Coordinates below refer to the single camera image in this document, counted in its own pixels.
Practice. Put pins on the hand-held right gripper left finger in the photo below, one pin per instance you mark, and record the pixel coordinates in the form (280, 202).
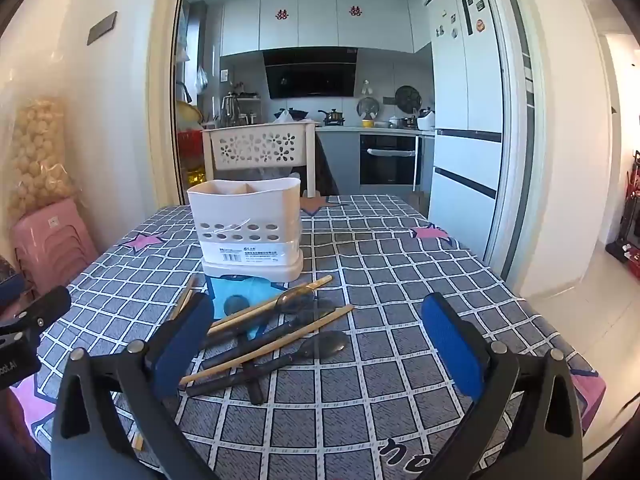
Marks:
(185, 340)

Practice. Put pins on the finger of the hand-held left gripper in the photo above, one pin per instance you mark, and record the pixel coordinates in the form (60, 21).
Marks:
(40, 305)

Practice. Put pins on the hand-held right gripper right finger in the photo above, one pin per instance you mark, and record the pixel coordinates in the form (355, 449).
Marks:
(452, 345)

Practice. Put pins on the wooden chopstick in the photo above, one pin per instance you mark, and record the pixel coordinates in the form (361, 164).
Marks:
(260, 308)
(185, 292)
(325, 318)

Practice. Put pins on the white plastic utensil holder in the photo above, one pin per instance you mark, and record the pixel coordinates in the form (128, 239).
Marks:
(245, 255)

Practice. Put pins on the dark blue box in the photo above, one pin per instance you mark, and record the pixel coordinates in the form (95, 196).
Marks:
(10, 285)

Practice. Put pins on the pink plastic stool stack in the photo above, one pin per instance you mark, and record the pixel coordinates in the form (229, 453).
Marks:
(50, 240)

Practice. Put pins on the grey checked tablecloth with stars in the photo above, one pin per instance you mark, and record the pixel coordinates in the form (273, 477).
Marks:
(380, 270)

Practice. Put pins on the clear bag of puffed snacks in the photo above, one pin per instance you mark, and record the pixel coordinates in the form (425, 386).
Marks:
(37, 160)

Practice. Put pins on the cardboard box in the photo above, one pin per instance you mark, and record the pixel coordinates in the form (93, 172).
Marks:
(419, 202)

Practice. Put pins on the gold foil package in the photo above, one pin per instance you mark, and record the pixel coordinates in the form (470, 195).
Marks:
(196, 177)

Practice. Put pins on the red plastic basket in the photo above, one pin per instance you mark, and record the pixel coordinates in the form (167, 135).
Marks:
(191, 150)

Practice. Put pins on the black built-in oven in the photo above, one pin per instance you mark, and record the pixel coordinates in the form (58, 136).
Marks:
(387, 160)

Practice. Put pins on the beige plastic basket cart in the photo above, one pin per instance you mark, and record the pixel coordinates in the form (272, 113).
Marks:
(260, 147)

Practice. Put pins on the white rice cooker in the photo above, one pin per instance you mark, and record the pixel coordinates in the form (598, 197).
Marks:
(426, 120)

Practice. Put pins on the yellow plastic basin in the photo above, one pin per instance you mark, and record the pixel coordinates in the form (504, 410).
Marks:
(187, 111)

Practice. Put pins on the red and black object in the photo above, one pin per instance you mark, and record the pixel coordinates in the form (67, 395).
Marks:
(631, 195)

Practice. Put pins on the sliding glass door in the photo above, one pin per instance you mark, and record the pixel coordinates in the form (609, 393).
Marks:
(520, 110)

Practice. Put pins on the white plastic bag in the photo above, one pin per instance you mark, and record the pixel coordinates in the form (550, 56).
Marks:
(284, 116)

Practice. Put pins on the hanging dark round pan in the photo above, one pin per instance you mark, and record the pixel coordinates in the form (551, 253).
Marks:
(406, 97)

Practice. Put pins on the hanging round pot lid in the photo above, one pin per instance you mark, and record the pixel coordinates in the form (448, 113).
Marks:
(367, 107)

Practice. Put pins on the black wok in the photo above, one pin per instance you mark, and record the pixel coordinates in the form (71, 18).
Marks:
(299, 114)

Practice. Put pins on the small cooking pot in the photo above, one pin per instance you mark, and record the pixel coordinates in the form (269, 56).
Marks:
(334, 117)

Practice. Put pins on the white refrigerator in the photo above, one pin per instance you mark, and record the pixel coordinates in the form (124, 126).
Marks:
(465, 85)

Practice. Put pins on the black range hood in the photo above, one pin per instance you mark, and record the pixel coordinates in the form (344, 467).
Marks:
(310, 75)

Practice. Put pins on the group of fridge magnets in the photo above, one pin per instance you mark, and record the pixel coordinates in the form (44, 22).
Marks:
(480, 24)

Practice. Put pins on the red paper decal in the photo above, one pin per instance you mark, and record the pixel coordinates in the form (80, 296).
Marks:
(355, 10)
(279, 14)

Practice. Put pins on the white upper kitchen cabinets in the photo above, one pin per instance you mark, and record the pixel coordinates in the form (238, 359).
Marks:
(320, 25)

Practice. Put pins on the grey wall switch panel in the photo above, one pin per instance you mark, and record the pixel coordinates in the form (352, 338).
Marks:
(102, 27)

